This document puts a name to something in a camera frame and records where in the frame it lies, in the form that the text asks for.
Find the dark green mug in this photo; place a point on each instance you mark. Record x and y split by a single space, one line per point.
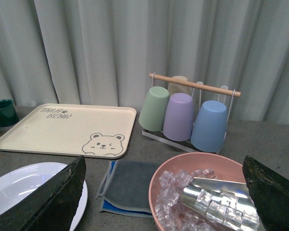
8 114

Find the white round plate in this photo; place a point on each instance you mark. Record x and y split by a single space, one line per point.
18 184

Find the grey curtain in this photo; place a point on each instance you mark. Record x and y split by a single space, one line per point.
100 52

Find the metal ice scoop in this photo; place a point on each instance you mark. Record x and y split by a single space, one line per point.
200 192

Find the blue cloth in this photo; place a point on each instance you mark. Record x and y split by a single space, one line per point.
115 208

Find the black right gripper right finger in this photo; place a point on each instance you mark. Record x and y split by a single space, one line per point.
270 194

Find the grey microfibre cloth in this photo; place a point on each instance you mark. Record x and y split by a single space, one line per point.
130 185

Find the cream bear tray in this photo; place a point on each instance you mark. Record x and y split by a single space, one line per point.
73 130

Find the green plastic cup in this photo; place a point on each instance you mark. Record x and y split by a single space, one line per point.
154 108

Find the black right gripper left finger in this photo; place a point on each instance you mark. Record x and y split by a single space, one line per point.
52 206

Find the purple plastic cup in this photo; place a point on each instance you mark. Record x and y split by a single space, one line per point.
179 116

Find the wooden rack handle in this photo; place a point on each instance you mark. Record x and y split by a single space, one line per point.
196 85

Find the pink bowl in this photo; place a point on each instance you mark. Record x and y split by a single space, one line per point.
169 181

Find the blue plastic cup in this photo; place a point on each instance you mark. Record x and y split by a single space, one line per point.
210 127

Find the beige plastic cup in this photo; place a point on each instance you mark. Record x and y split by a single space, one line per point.
175 88

